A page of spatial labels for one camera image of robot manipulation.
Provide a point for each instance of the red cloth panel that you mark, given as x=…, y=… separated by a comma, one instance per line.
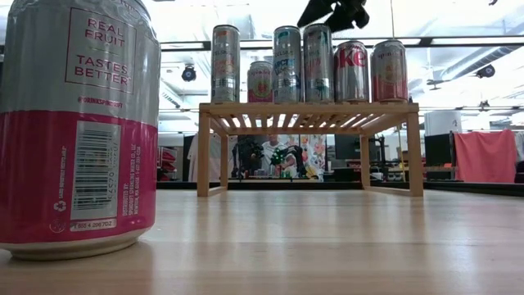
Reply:
x=485, y=157

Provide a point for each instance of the wooden slatted shelf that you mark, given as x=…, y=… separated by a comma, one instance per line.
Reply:
x=311, y=110

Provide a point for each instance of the black cabinet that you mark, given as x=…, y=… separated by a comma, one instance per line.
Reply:
x=438, y=149

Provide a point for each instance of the black overhead crossbar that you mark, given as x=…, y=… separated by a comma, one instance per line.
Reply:
x=450, y=41

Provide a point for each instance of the black monitor screen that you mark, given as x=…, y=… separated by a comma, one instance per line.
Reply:
x=348, y=147

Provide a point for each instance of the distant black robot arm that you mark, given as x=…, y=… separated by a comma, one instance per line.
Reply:
x=294, y=157
x=247, y=153

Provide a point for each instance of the pink silver Spindrift can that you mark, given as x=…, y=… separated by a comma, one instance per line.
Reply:
x=389, y=73
x=260, y=82
x=82, y=164

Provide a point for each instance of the black ceiling device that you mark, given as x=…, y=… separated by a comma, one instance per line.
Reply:
x=486, y=71

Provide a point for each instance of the black distant stand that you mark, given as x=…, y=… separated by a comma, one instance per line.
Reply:
x=380, y=155

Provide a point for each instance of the slim can with black lid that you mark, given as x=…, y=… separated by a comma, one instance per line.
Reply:
x=318, y=65
x=287, y=65
x=225, y=65

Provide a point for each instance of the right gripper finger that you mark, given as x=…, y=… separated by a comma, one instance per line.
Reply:
x=352, y=16
x=317, y=10

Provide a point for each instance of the floral hanging garment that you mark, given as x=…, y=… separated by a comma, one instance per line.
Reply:
x=317, y=151

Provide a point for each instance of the white cylinder container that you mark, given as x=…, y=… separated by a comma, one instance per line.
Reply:
x=442, y=121

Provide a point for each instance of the black dome ceiling camera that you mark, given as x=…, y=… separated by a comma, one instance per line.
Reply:
x=188, y=74

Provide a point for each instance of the red folded stack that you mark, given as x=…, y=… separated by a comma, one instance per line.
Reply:
x=168, y=157

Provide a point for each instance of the white hanging T-shirt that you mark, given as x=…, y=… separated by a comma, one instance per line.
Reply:
x=215, y=155

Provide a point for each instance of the distant can cluster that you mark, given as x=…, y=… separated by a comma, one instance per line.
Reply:
x=266, y=174

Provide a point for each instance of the silver Diet Coke can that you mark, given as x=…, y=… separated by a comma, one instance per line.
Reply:
x=351, y=75

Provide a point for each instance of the person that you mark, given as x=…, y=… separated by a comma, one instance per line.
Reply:
x=271, y=149

